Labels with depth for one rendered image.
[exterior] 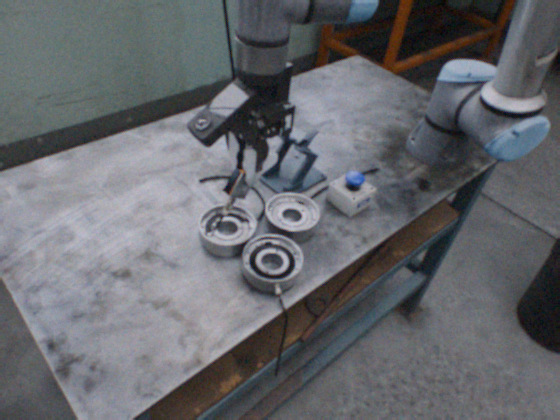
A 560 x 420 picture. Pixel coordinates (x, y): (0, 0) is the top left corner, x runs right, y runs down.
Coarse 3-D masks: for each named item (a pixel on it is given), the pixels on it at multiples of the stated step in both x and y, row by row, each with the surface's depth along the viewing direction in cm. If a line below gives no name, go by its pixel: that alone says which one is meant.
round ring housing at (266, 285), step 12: (252, 240) 78; (264, 240) 80; (276, 240) 80; (288, 240) 79; (264, 252) 78; (276, 252) 78; (300, 252) 77; (288, 264) 77; (300, 264) 76; (252, 276) 73; (288, 276) 74; (264, 288) 74; (276, 288) 74
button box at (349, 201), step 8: (344, 176) 94; (336, 184) 91; (344, 184) 92; (368, 184) 93; (328, 192) 93; (336, 192) 91; (344, 192) 90; (352, 192) 90; (360, 192) 90; (368, 192) 91; (328, 200) 94; (336, 200) 92; (344, 200) 90; (352, 200) 88; (360, 200) 90; (368, 200) 92; (344, 208) 91; (352, 208) 89; (360, 208) 92
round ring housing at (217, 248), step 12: (204, 216) 82; (252, 216) 83; (204, 228) 81; (228, 228) 84; (240, 228) 82; (252, 228) 82; (204, 240) 78; (228, 240) 80; (216, 252) 79; (228, 252) 78; (240, 252) 81
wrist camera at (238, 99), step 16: (224, 96) 65; (240, 96) 64; (256, 96) 64; (208, 112) 64; (224, 112) 63; (240, 112) 64; (192, 128) 63; (208, 128) 63; (224, 128) 64; (208, 144) 64
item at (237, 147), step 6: (234, 138) 72; (240, 138) 72; (234, 144) 73; (240, 144) 72; (246, 144) 75; (228, 150) 75; (234, 150) 74; (240, 150) 73; (234, 156) 75; (240, 156) 75; (234, 162) 75; (240, 162) 75; (234, 168) 76; (240, 168) 76
